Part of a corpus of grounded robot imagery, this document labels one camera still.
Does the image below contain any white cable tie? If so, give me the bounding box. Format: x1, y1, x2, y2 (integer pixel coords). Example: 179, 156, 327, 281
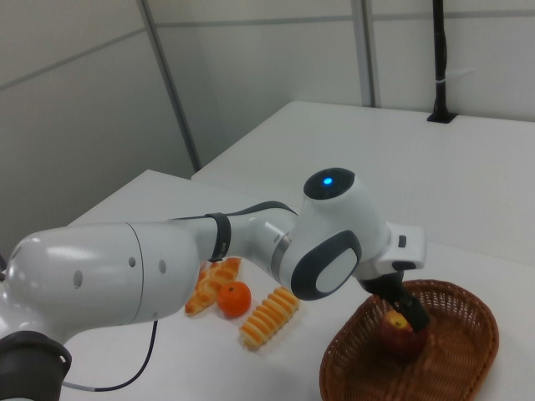
434, 68, 476, 87

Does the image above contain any striped toy bread roll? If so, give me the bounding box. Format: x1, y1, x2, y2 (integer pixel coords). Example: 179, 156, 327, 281
238, 287, 301, 351

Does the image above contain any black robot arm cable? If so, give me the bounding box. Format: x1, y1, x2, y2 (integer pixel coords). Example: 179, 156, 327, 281
0, 201, 300, 393

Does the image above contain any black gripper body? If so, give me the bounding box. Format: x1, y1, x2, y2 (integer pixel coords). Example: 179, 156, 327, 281
359, 270, 409, 302

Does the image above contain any red toy apple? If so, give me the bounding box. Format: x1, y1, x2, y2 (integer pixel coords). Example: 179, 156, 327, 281
379, 309, 429, 361

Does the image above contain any black pole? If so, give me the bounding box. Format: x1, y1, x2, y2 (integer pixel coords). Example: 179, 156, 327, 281
431, 0, 451, 116

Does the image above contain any brown woven basket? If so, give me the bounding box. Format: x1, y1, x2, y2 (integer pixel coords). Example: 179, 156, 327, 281
319, 279, 501, 401

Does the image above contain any braided toy bread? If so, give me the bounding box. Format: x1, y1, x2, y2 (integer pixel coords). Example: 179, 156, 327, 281
185, 257, 242, 317

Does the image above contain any grey partition post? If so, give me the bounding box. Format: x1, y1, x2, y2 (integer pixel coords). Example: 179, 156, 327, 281
358, 0, 378, 108
139, 0, 202, 173

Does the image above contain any black pole base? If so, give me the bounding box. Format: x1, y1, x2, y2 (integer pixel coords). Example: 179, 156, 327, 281
425, 110, 457, 124

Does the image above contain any toy orange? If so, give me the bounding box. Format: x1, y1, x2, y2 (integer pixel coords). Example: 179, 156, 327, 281
216, 281, 252, 319

